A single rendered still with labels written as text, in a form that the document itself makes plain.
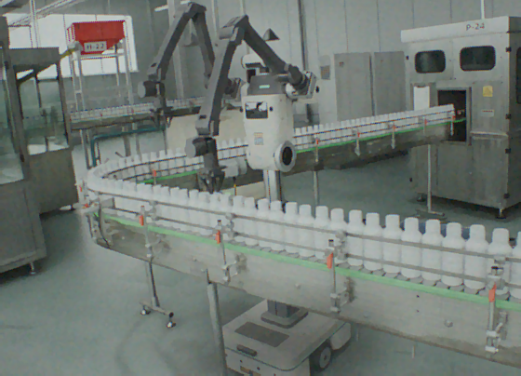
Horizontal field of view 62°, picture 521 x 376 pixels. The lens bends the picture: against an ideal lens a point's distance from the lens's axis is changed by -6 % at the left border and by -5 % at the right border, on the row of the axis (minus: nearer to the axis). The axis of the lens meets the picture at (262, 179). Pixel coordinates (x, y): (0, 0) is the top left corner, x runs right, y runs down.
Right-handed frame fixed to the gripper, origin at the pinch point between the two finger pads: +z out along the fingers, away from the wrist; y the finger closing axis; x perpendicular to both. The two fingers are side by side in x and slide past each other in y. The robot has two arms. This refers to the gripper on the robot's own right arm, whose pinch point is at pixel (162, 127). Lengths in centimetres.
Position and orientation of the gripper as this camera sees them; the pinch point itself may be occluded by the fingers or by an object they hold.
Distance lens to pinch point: 213.9
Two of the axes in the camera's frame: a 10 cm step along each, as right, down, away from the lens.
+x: 7.8, 0.7, -6.3
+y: -6.2, 2.1, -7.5
